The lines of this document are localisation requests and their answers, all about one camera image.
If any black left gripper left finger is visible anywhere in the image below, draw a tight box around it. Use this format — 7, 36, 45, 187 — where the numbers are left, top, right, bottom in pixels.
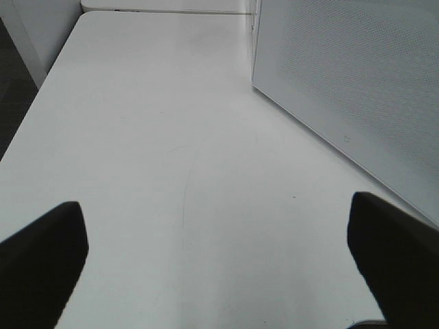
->
1, 202, 88, 328

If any white microwave door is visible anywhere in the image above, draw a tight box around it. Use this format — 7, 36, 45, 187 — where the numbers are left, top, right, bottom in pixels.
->
252, 1, 438, 223

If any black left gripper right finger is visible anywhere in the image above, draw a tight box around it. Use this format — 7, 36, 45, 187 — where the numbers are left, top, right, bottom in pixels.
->
347, 192, 438, 328

